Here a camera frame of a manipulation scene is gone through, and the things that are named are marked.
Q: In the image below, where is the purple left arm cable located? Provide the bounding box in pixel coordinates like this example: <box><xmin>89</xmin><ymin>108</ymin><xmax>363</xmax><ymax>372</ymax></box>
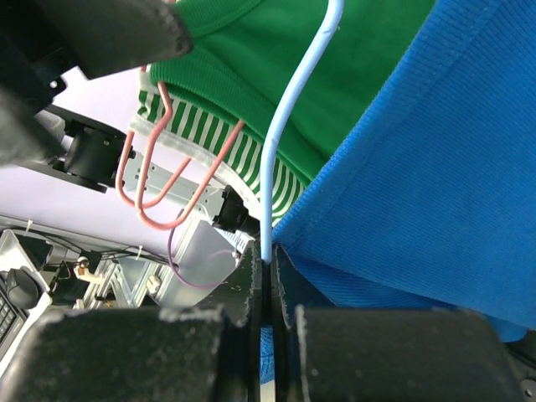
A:
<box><xmin>167</xmin><ymin>209</ymin><xmax>240</xmax><ymax>290</ymax></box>

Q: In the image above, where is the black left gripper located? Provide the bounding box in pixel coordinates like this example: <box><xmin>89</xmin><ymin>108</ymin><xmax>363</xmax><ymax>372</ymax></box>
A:
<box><xmin>1</xmin><ymin>0</ymin><xmax>193</xmax><ymax>165</ymax></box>

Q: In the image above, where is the light blue wire hanger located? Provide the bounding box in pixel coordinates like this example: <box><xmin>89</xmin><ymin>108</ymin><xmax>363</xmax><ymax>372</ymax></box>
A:
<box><xmin>259</xmin><ymin>0</ymin><xmax>346</xmax><ymax>402</ymax></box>

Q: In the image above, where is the green white striped tank top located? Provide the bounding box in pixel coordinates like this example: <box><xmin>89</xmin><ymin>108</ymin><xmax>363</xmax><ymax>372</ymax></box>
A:
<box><xmin>130</xmin><ymin>72</ymin><xmax>306</xmax><ymax>225</ymax></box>

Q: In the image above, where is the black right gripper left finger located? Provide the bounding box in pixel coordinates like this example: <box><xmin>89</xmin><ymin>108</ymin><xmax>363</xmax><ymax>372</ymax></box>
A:
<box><xmin>1</xmin><ymin>241</ymin><xmax>262</xmax><ymax>401</ymax></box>

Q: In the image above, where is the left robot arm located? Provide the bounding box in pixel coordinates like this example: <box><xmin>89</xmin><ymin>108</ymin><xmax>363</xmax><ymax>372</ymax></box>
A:
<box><xmin>1</xmin><ymin>1</ymin><xmax>193</xmax><ymax>193</ymax></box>

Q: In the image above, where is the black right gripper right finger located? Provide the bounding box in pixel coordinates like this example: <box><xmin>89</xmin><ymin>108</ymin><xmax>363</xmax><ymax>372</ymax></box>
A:
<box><xmin>271</xmin><ymin>246</ymin><xmax>523</xmax><ymax>401</ymax></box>

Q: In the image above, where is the blue tank top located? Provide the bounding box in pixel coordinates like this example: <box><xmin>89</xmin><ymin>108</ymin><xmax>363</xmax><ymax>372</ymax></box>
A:
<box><xmin>259</xmin><ymin>0</ymin><xmax>536</xmax><ymax>384</ymax></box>

